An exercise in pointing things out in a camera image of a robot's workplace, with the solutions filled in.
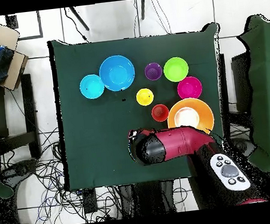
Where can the dark grey pedestal foot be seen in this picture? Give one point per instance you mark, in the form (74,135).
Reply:
(243,144)
(23,167)

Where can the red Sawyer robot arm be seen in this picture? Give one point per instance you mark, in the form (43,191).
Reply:
(177,143)

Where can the small light blue bowl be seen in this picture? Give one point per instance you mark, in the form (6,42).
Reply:
(92,86)

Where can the dark green tablecloth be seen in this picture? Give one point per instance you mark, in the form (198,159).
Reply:
(166,45)

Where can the yellow cup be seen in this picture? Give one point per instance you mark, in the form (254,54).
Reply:
(145,97)

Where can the black stool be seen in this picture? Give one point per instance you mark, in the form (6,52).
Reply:
(29,104)

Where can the small green bowl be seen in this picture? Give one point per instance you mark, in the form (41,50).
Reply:
(176,69)

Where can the black power adapter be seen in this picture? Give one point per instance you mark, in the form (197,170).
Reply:
(90,201)

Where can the black tripod leg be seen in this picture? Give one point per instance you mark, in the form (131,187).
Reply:
(143,7)
(80,19)

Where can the large orange bowl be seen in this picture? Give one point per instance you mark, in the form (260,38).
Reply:
(205,111)

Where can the purple cup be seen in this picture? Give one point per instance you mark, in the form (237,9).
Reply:
(153,71)

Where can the small pink bowl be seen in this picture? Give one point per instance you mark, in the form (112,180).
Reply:
(189,87)

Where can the red cup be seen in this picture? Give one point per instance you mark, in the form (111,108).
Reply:
(160,112)

